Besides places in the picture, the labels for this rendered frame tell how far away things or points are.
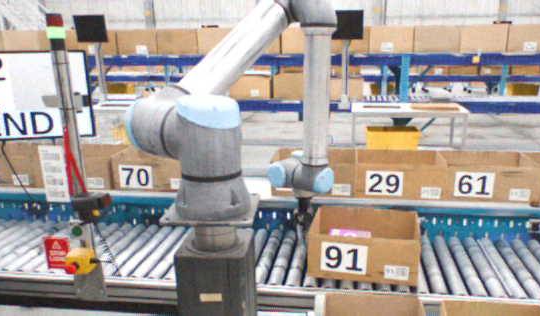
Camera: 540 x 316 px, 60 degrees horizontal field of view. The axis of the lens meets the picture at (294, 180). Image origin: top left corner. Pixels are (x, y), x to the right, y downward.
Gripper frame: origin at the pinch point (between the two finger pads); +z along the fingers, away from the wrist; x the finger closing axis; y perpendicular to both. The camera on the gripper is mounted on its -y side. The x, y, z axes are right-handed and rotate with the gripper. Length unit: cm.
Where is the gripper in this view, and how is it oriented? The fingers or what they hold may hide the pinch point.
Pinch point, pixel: (304, 239)
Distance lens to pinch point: 191.2
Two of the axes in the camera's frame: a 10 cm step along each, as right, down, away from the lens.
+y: -1.2, 2.9, -9.5
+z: 0.1, 9.6, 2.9
